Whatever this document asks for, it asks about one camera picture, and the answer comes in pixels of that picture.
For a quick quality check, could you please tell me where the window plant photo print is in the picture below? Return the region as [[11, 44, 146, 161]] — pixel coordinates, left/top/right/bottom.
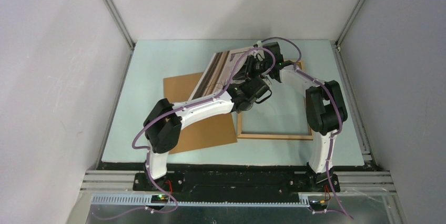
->
[[189, 47, 253, 100]]

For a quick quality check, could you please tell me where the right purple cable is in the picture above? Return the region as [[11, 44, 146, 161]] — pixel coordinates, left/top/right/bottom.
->
[[259, 37, 354, 220]]

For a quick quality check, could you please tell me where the purple cable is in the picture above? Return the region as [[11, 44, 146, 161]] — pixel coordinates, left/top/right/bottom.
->
[[259, 37, 354, 220], [131, 47, 277, 221]]

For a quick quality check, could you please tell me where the right aluminium corner profile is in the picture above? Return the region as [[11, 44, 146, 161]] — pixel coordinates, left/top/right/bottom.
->
[[336, 0, 366, 50]]

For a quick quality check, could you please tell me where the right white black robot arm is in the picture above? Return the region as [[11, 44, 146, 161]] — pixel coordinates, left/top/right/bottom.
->
[[234, 41, 348, 191]]

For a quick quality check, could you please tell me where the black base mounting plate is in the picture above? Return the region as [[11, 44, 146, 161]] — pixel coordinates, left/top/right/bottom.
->
[[101, 161, 341, 203]]

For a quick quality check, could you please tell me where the front aluminium rail frame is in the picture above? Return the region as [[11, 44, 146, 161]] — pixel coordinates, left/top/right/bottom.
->
[[80, 170, 397, 196]]

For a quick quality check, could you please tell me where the brown cardboard backing board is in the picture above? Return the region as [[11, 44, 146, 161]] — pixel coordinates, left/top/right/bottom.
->
[[163, 73, 237, 154]]

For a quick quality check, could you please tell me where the aluminium corner profile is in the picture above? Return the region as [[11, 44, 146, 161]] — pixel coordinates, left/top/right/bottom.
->
[[336, 0, 366, 50], [102, 0, 136, 50]]

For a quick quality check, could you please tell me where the wooden picture frame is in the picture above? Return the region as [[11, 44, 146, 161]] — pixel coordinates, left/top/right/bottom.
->
[[237, 77, 313, 140]]

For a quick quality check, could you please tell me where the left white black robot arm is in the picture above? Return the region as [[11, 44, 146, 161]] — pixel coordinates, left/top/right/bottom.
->
[[143, 77, 272, 191]]

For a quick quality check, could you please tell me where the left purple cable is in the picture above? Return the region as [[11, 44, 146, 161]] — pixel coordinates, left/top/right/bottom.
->
[[131, 47, 277, 221]]

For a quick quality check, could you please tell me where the left aluminium corner profile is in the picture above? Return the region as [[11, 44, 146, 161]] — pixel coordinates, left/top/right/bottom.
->
[[102, 0, 136, 50]]

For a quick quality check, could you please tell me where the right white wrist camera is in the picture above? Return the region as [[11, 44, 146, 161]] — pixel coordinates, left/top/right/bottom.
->
[[251, 40, 264, 57]]

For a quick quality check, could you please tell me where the grey slotted cable duct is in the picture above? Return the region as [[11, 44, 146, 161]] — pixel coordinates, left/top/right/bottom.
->
[[91, 194, 310, 208]]

